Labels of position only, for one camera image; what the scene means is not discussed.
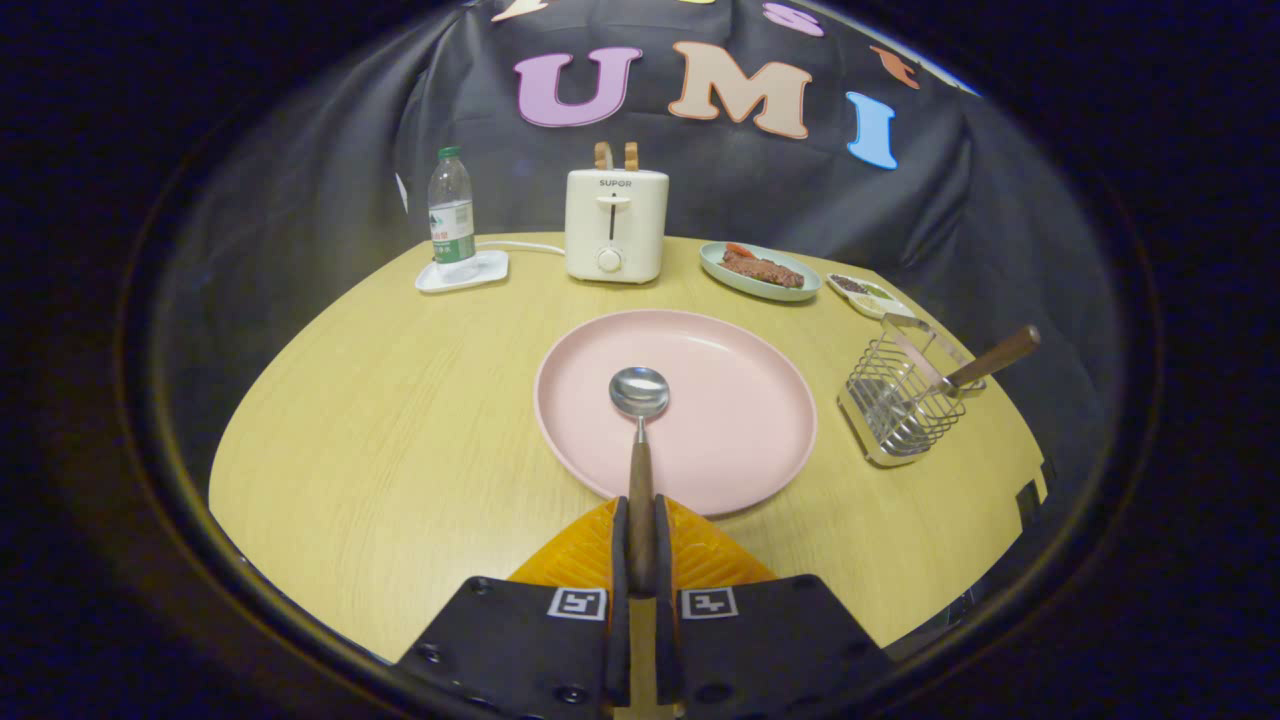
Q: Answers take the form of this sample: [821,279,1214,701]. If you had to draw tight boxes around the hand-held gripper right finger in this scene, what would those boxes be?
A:
[652,494,896,719]

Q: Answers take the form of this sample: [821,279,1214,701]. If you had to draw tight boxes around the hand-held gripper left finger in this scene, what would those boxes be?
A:
[395,495,633,719]

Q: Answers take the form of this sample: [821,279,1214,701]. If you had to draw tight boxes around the wooden handled metal spoon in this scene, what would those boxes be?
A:
[609,366,671,599]

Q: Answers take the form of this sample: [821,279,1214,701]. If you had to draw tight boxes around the wooden handled metal fork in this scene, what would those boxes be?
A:
[880,325,1042,456]

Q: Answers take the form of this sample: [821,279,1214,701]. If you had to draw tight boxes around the pink plate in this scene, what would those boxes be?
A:
[533,309,819,518]

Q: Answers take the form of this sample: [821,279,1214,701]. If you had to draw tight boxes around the light green plate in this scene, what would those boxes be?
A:
[699,241,823,303]

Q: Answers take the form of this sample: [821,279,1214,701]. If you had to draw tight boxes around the brown meat slices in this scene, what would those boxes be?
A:
[720,248,806,290]

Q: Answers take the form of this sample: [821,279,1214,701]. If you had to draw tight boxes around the white square coaster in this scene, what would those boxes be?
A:
[415,250,510,294]

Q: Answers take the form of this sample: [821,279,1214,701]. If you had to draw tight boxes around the white divided seasoning dish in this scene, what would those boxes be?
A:
[826,272,916,321]

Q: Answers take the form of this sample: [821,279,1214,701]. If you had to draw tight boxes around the white toaster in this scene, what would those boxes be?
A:
[564,167,671,285]

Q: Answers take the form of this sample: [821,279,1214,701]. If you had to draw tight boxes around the clear plastic water bottle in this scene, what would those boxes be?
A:
[428,146,479,283]

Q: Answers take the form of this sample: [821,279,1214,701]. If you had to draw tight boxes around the black backdrop cloth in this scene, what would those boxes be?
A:
[150,0,1121,561]

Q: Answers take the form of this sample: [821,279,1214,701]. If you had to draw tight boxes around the metal wire cutlery basket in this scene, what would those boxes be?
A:
[837,313,988,469]

